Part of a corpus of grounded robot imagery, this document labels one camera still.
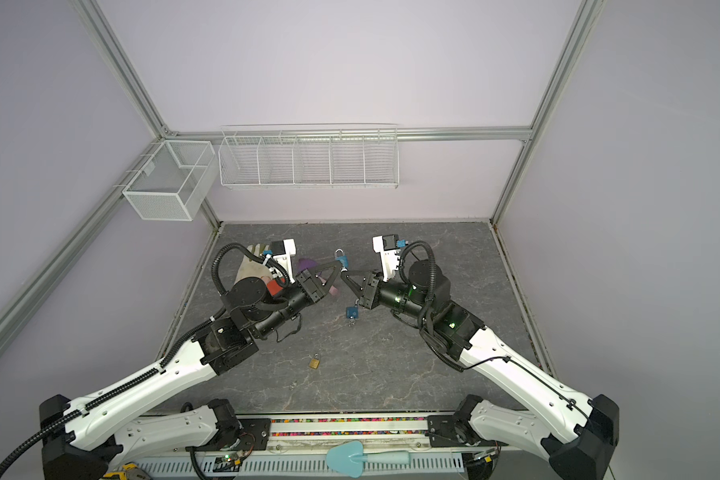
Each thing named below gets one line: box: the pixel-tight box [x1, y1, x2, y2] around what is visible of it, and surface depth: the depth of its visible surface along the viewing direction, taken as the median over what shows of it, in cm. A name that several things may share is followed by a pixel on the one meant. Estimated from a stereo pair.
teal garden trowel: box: [326, 441, 410, 478], surface depth 72 cm
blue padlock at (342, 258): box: [334, 248, 349, 273], surface depth 63 cm
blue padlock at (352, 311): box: [346, 304, 359, 319], surface depth 97 cm
